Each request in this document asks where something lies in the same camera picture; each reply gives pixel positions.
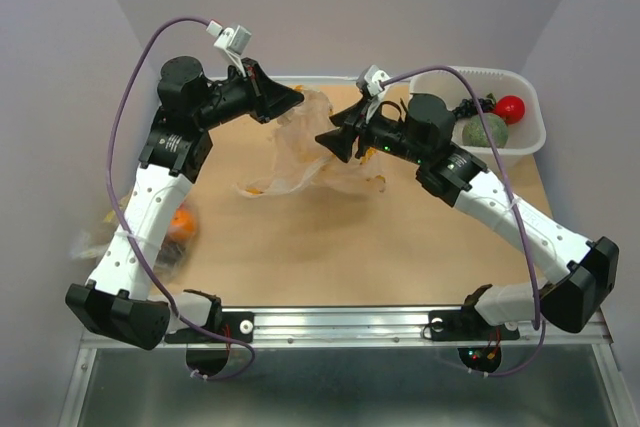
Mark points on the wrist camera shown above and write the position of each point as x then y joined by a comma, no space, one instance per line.
370,84
231,41

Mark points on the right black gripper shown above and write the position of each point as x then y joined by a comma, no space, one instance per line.
340,140

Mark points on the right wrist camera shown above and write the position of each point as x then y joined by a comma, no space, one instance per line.
370,84

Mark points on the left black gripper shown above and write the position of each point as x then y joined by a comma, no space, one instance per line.
268,98

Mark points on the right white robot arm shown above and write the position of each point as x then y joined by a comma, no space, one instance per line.
577,273

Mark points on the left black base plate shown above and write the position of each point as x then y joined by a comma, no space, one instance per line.
222,349

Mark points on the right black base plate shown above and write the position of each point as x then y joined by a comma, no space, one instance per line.
480,343

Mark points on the white plastic bin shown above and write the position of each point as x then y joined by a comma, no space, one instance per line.
514,141

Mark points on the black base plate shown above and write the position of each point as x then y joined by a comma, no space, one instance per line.
480,343
222,349

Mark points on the red fake apple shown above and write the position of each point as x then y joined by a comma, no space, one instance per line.
511,109

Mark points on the translucent banana-print plastic bag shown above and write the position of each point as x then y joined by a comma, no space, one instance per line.
301,163

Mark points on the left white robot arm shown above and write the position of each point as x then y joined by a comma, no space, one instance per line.
114,301

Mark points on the black fake grape bunch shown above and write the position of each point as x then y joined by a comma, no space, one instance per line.
467,108

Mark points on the filled plastic bag at left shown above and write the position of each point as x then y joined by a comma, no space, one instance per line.
183,230

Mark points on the aluminium rail frame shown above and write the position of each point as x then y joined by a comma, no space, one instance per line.
341,288

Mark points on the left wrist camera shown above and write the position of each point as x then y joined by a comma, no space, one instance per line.
231,41

